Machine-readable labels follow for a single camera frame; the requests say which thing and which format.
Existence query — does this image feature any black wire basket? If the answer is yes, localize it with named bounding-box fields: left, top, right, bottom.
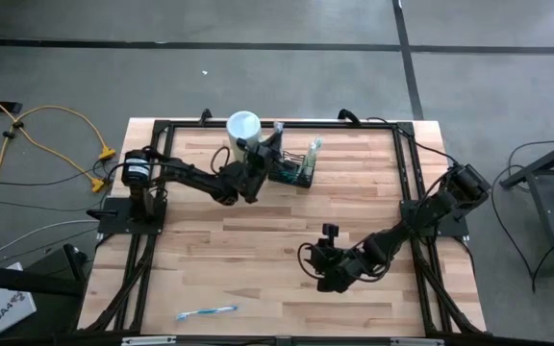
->
left=266, top=148, right=317, bottom=190

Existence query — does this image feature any black aluminium table frame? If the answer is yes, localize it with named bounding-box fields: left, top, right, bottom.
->
left=77, top=108, right=489, bottom=340

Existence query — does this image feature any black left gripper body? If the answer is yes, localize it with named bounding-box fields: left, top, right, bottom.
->
left=231, top=137, right=273, bottom=203

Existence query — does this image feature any silver bracket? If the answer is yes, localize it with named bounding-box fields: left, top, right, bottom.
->
left=390, top=337, right=445, bottom=346
left=121, top=335, right=177, bottom=346

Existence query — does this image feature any green disinfecting wipes canister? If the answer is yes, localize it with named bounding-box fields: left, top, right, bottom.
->
left=225, top=110, right=264, bottom=164

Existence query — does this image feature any black floor stand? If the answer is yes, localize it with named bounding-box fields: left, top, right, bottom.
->
left=0, top=243, right=88, bottom=297

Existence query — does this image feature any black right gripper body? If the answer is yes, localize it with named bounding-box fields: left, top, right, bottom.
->
left=305, top=223, right=355, bottom=294

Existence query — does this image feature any yellow extension cable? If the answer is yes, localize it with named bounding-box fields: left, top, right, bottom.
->
left=0, top=81, right=117, bottom=212

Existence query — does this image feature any grey floor cable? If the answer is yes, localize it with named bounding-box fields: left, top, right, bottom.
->
left=0, top=219, right=101, bottom=265

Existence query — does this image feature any blue toothbrush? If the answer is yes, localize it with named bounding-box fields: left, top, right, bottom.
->
left=175, top=304, right=239, bottom=322

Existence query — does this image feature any black side table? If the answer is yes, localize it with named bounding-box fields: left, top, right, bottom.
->
left=499, top=132, right=554, bottom=281

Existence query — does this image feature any black floor cable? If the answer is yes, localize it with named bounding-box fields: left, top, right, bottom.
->
left=485, top=137, right=554, bottom=300

